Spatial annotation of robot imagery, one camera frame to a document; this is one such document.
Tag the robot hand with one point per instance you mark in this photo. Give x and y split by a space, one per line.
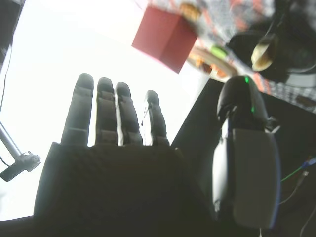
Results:
118 187

